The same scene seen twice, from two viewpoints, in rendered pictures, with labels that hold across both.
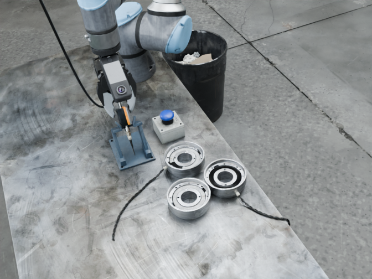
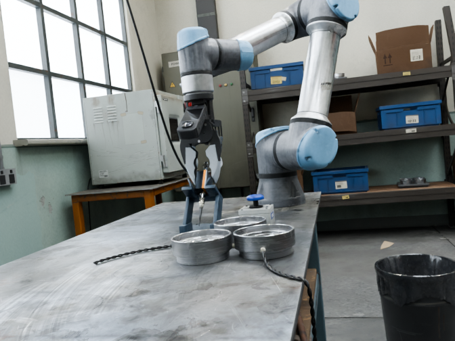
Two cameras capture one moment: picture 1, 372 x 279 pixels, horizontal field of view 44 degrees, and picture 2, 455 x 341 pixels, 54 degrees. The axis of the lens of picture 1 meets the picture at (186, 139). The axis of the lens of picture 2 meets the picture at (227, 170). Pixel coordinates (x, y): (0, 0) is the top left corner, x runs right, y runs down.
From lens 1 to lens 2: 0.84 m
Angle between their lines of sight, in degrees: 49
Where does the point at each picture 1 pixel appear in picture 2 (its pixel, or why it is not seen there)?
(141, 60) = (282, 183)
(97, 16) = (185, 55)
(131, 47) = (271, 164)
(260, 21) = not seen: outside the picture
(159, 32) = (292, 139)
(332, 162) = not seen: outside the picture
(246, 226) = (240, 277)
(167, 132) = (246, 212)
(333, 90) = not seen: outside the picture
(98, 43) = (185, 85)
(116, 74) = (192, 116)
